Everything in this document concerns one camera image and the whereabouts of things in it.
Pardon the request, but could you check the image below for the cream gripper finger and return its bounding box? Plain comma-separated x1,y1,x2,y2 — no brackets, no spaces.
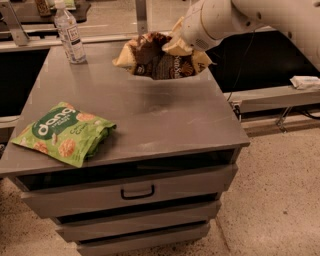
162,17,193,56

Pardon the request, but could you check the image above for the brown chip bag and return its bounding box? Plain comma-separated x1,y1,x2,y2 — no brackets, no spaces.
112,32,211,80

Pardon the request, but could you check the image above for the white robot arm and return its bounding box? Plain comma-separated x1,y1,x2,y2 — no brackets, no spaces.
163,0,320,70

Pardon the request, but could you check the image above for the green rice chip bag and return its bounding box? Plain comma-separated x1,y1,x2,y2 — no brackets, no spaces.
11,102,116,168

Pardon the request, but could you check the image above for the clear plastic water bottle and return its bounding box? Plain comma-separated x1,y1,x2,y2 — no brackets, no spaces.
54,0,86,64

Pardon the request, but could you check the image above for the white crumpled wipe packet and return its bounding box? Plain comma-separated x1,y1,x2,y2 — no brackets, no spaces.
290,76,320,90

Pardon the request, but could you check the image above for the grey drawer cabinet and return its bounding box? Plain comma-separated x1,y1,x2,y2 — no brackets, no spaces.
1,42,249,246

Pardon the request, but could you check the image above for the dark tray with items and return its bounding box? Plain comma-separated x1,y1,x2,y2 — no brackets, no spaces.
12,0,91,25

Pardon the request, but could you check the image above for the middle grey drawer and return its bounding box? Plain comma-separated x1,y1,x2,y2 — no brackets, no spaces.
56,200,221,242

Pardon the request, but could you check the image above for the grey drawer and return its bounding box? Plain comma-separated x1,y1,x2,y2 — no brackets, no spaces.
22,164,238,218
56,200,221,242
77,221,210,256

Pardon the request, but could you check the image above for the top grey drawer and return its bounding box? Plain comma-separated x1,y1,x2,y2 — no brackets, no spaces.
22,164,238,218

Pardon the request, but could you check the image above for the bottom grey drawer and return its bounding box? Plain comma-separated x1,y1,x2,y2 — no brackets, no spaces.
77,221,210,256

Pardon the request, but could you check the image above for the black hanging cable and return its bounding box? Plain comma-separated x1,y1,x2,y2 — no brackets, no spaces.
227,29,257,103

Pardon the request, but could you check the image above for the black drawer handle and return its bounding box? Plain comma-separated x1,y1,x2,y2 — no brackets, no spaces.
120,185,155,200

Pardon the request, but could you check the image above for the metal rail frame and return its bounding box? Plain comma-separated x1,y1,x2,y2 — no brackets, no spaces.
0,0,320,54

